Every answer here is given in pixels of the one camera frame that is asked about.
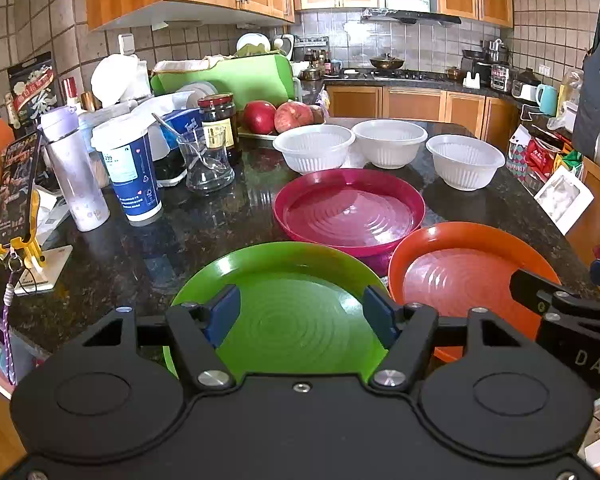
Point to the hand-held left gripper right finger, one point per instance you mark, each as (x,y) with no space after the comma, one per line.
(380,317)

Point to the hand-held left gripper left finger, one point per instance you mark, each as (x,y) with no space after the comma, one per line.
(225,312)

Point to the green plastic plate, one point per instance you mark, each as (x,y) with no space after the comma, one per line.
(290,285)

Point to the orange plastic plate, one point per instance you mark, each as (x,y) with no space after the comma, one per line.
(460,270)

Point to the magenta plastic plate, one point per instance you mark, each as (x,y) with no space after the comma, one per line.
(350,210)

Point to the white ribbed plastic bowl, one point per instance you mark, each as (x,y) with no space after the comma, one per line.
(390,142)
(465,160)
(313,147)

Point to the white window gift box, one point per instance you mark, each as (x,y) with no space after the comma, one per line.
(562,200)

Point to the red printed gift bags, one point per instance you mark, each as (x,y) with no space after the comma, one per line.
(535,155)

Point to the clear glass cup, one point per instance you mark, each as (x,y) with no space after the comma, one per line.
(207,175)

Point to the blue and white paper cup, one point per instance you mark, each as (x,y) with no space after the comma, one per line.
(130,175)

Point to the black apron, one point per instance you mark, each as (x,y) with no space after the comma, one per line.
(597,100)

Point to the yellow tray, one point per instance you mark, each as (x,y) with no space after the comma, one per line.
(255,136)

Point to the teal mug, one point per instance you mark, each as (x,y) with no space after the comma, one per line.
(547,100)

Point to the clear plastic oil bottle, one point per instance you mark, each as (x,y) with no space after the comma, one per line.
(570,92)

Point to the metal spoon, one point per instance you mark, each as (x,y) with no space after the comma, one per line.
(172,130)

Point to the yellow phone stand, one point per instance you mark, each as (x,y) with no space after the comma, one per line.
(40,265)

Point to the blue tissue pack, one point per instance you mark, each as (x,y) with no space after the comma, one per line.
(182,125)

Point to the white small appliance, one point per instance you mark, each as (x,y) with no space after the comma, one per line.
(525,91)

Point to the dark sauce glass jar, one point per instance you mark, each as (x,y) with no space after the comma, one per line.
(219,115)

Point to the dark red apple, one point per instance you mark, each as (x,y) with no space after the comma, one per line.
(259,116)

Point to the lavender water bottle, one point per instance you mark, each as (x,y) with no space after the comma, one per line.
(75,175)

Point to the streaked red apple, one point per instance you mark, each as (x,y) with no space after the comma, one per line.
(294,117)

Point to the brown kiwi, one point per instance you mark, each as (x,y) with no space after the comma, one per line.
(317,114)

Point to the wooden lower cabinets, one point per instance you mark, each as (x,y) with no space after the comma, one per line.
(415,105)

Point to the pale round dishes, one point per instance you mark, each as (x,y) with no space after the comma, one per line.
(195,89)

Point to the steel pots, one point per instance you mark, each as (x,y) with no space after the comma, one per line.
(480,65)

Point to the gas stove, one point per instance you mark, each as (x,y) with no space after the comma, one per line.
(405,75)

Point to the white cloth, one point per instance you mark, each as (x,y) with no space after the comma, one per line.
(190,63)

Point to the dark wok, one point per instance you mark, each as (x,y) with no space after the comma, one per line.
(387,62)

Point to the white paper towel pack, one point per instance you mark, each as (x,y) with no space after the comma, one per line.
(122,77)

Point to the red capped bottle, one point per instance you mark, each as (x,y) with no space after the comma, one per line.
(71,92)

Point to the white round plate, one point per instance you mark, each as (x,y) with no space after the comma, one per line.
(252,42)

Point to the black printed box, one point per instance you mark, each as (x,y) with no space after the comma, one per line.
(32,90)

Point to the range hood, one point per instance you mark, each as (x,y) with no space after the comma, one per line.
(410,17)

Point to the white wall outlet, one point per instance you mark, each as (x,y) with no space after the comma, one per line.
(125,43)

